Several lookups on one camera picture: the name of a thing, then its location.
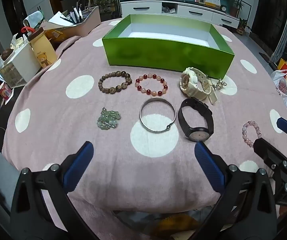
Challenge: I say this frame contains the brown bead bracelet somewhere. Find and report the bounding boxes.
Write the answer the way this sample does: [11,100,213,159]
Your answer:
[98,70,132,94]

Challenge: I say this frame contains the bushy potted plant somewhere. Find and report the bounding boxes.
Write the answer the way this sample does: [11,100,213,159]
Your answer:
[95,0,116,18]

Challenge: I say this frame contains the desk calendar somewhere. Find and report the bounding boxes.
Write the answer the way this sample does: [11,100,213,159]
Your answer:
[203,0,221,9]

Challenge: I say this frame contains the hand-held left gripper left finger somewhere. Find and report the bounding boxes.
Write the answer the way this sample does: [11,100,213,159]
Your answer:
[10,141,95,240]

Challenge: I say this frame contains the green cardboard box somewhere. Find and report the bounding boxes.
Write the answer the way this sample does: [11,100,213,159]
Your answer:
[102,14,235,80]

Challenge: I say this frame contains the black wristwatch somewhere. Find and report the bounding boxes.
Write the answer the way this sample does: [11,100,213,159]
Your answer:
[178,98,214,142]

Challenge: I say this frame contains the tall potted plant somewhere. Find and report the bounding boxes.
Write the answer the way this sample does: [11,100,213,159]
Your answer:
[230,0,244,18]

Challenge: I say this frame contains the white paper sheets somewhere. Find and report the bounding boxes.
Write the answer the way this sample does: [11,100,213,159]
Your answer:
[41,11,77,28]

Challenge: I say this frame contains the red and pink bead bracelet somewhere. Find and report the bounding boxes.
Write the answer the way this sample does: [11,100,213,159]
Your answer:
[135,73,169,96]

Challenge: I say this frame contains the yellow bear print bottle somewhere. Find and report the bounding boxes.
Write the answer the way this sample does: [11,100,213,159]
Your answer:
[21,26,57,68]

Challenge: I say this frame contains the pale pink bead bracelet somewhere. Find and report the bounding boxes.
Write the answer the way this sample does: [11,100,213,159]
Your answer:
[242,120,262,147]

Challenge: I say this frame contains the pink pen holder box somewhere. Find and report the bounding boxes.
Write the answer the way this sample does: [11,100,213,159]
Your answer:
[58,5,101,38]

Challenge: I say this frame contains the brown round ornament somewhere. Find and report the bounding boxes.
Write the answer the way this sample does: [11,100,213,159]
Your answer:
[2,49,15,60]

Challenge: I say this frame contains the metal charm bracelet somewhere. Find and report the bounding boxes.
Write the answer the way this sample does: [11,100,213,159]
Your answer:
[210,77,227,90]

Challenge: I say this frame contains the cream wristwatch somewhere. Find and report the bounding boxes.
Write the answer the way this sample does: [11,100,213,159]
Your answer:
[179,66,219,105]

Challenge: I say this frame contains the white storage box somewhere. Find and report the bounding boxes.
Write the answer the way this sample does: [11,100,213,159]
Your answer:
[0,42,42,88]

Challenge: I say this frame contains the small potted plant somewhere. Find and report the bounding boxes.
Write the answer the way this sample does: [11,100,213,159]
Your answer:
[236,17,251,35]

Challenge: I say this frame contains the white plastic bag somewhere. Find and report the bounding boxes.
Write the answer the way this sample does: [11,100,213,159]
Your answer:
[271,69,287,107]

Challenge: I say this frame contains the silver bangle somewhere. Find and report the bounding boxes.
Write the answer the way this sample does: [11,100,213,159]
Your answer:
[139,98,176,132]

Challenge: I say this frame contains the light green cloth bag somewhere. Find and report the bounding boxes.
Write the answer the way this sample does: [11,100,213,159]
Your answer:
[23,10,45,29]

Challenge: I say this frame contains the pink polka dot blanket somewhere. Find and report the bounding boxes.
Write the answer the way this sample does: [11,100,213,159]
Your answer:
[2,19,287,233]

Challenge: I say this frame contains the white TV cabinet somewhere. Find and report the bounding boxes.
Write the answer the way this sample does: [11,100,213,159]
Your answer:
[120,0,240,29]

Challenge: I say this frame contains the jade green bead bracelet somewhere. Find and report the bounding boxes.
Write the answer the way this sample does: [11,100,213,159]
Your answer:
[96,107,122,130]

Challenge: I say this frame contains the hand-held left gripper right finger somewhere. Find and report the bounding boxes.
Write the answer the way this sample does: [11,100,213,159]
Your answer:
[191,141,277,240]

